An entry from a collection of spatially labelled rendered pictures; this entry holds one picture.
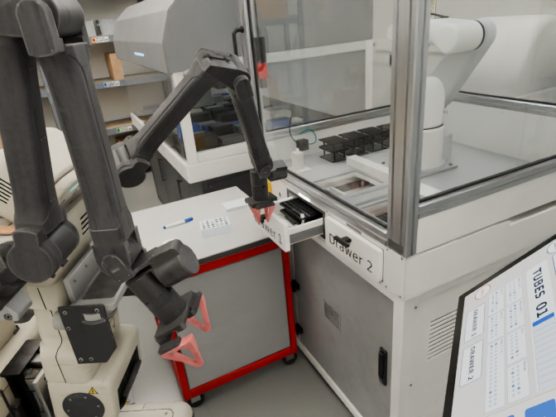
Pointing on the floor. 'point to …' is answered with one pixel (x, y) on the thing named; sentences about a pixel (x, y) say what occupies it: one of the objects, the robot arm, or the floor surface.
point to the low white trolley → (227, 291)
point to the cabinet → (376, 333)
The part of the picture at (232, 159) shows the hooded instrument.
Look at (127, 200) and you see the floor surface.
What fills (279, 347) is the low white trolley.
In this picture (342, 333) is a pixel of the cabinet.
